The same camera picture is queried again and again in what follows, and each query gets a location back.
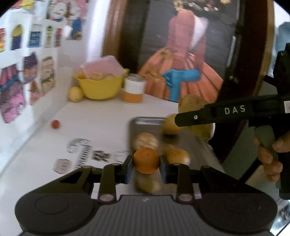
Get houses drawing paper sheet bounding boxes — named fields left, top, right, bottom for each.
left=1, top=9, right=64, bottom=124

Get white orange cup vase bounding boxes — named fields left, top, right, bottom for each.
left=122, top=74, right=146, bottom=104

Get snacks in yellow bowl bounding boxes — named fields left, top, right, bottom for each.
left=88, top=71, right=114, bottom=81

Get small yellow lemon by bowl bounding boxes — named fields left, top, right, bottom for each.
left=68, top=86, right=84, bottom=103

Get silver metal tray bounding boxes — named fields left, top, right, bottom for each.
left=128, top=116, right=225, bottom=196

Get round orange fruit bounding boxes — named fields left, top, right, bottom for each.
left=163, top=145, right=191, bottom=166

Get small orange tangerine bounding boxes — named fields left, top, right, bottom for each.
left=133, top=147, right=160, bottom=174

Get person right hand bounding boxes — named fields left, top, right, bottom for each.
left=254, top=132, right=290, bottom=183

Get orange dress painting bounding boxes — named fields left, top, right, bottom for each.
left=138, top=1, right=223, bottom=103

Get large yellow lemon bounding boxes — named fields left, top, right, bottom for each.
left=162, top=114, right=185, bottom=135

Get brown green pear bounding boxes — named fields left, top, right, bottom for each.
left=177, top=94, right=215, bottom=140

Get pink paper in bowl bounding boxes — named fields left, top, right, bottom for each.
left=80, top=56, right=126, bottom=78

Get yellow plastic bowl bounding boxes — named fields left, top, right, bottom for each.
left=73, top=69, right=130, bottom=100

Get cartoon characters poster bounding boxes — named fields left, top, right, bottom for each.
left=9, top=0, right=92, bottom=41

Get small red cherry tomato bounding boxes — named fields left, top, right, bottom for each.
left=51, top=120, right=61, bottom=129

